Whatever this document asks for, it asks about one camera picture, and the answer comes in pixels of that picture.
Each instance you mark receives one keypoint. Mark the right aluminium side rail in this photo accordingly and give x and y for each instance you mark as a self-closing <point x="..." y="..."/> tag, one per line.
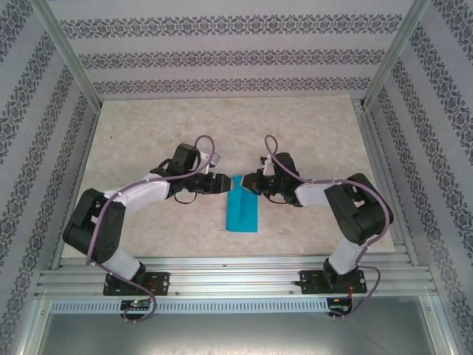
<point x="370" y="137"/>

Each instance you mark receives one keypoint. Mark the right aluminium corner post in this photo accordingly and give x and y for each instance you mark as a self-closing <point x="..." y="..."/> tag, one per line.
<point x="397" y="51"/>

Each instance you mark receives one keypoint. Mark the left small circuit board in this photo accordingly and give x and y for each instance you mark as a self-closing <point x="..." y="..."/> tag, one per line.
<point x="136" y="305"/>

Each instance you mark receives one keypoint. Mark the left aluminium corner post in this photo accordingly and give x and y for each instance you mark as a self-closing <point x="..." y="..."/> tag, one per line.
<point x="68" y="48"/>

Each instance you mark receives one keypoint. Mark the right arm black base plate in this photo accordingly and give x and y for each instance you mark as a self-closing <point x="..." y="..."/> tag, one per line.
<point x="308" y="283"/>

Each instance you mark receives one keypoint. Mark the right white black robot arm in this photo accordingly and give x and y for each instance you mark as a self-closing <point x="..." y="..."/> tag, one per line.
<point x="351" y="211"/>

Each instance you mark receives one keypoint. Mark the right small circuit board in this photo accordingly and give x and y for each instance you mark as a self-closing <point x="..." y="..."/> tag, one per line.
<point x="338" y="307"/>

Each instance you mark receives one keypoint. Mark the aluminium side rail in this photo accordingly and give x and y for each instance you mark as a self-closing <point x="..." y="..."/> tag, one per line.
<point x="85" y="148"/>
<point x="370" y="137"/>

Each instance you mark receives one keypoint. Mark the left aluminium side rail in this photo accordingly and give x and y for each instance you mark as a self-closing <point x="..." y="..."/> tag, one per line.
<point x="85" y="148"/>

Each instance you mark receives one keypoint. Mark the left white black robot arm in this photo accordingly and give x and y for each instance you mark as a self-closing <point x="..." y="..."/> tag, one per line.
<point x="144" y="192"/>

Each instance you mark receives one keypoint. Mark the blue cloth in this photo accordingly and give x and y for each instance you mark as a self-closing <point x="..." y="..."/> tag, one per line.
<point x="242" y="214"/>

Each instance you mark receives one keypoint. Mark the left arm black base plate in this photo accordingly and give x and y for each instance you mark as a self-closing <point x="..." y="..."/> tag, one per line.
<point x="162" y="283"/>

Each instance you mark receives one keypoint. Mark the aluminium corner post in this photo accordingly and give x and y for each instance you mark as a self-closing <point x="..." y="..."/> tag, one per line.
<point x="68" y="48"/>
<point x="397" y="51"/>

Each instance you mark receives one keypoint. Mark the small circuit board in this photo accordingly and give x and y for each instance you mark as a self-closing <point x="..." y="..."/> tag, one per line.
<point x="136" y="305"/>
<point x="338" y="307"/>

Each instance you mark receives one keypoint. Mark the aluminium front frame rail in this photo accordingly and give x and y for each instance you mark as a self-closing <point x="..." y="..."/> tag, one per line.
<point x="236" y="275"/>

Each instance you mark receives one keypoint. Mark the grey metal sheet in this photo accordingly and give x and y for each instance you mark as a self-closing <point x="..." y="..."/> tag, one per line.
<point x="236" y="333"/>

